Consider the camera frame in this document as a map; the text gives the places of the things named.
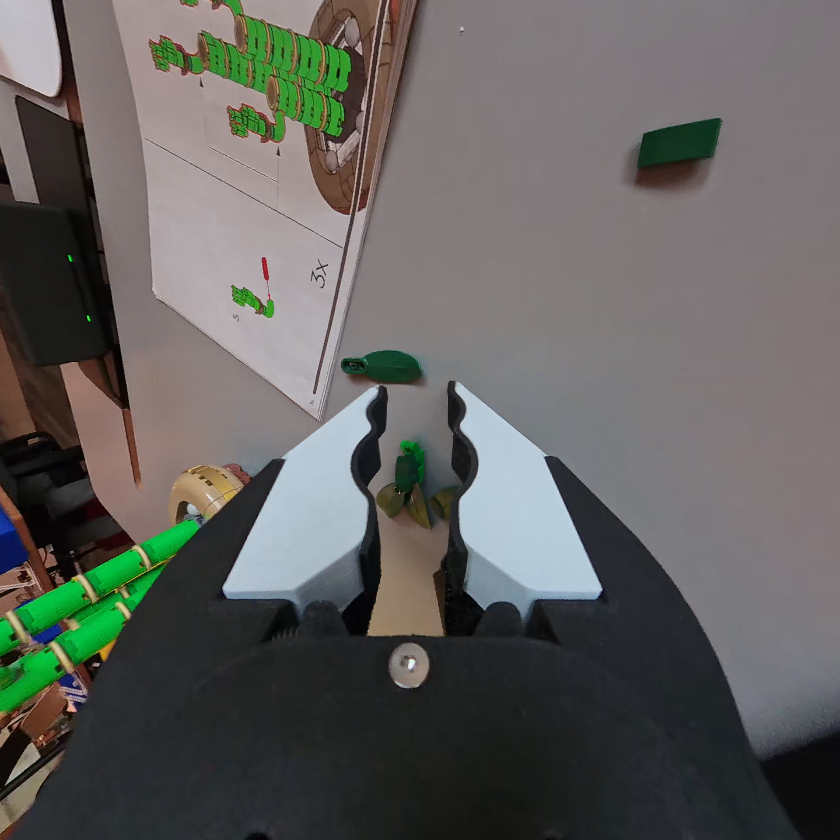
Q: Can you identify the black device with green lights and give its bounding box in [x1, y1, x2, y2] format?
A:
[0, 200, 118, 368]

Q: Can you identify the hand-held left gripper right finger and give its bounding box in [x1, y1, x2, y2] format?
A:
[445, 379, 605, 636]

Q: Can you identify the dark green toy leaf piece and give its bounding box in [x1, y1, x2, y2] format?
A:
[340, 350, 423, 385]

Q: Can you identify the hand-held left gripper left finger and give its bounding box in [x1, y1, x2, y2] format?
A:
[222, 385, 389, 636]

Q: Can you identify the olive green leaf cluster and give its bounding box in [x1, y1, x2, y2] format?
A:
[375, 440, 463, 531]

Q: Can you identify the building instruction booklet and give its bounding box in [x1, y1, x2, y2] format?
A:
[110, 0, 421, 422]

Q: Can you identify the white folding stand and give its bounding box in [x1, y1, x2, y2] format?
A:
[0, 0, 64, 99]

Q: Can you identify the toy bamboo plant model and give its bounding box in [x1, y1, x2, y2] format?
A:
[0, 462, 249, 716]

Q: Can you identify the dark green flat tile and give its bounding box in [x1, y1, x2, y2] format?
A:
[635, 118, 723, 170]

